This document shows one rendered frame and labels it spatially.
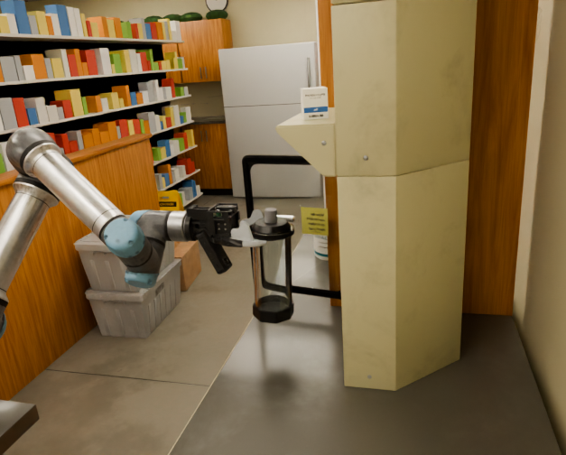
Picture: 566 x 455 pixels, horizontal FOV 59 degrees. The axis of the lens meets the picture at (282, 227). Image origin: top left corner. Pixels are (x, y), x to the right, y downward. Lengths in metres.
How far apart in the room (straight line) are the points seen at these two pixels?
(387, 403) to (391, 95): 0.62
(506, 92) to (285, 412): 0.88
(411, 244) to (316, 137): 0.28
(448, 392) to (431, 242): 0.32
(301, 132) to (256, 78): 5.13
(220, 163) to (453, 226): 5.56
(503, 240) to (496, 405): 0.44
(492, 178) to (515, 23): 0.36
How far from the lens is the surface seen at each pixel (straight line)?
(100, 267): 3.30
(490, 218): 1.38
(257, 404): 1.13
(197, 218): 1.21
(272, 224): 1.14
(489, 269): 1.42
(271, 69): 6.03
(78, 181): 1.21
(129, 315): 3.35
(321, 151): 0.96
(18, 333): 3.16
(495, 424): 1.11
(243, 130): 6.20
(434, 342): 1.18
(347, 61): 0.93
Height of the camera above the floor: 1.63
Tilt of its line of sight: 18 degrees down
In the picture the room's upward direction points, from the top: 4 degrees counter-clockwise
